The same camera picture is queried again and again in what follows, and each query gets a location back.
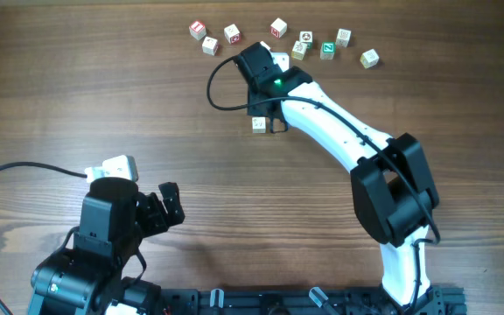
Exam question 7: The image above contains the plain wooden base block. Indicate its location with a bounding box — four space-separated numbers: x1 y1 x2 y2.
252 116 267 133

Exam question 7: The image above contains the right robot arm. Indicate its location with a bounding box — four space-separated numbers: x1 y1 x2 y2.
233 43 439 311

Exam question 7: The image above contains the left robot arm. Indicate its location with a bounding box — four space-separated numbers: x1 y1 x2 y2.
28 178 185 314

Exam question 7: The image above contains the wooden block red picture side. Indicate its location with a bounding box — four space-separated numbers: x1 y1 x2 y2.
224 24 242 45

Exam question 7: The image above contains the wooden block red letter side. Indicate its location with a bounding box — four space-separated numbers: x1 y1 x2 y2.
270 17 288 39

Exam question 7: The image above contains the wooden block yellow side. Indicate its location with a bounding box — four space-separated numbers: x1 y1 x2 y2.
291 41 308 60

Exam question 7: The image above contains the plain wooden block red side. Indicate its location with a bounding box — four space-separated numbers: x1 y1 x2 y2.
202 36 219 56

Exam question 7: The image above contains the wooden block animal face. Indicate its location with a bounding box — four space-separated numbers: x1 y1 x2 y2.
299 31 313 49

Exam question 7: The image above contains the green letter Z block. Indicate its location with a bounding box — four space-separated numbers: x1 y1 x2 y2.
319 42 336 60

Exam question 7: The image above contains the wooden block pattern top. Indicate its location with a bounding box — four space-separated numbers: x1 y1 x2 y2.
335 28 352 48

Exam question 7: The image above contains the yellow sided wooden block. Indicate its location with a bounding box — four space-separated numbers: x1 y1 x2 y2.
360 49 380 69

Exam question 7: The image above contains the right camera cable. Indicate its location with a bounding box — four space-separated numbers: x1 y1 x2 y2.
206 55 442 307

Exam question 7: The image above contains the camera cable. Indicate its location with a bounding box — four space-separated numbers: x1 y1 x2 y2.
206 55 442 307
0 161 89 315

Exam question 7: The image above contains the left camera cable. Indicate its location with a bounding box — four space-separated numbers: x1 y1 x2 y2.
0 161 89 315

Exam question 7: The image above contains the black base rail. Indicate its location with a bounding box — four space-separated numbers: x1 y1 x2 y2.
161 286 468 315

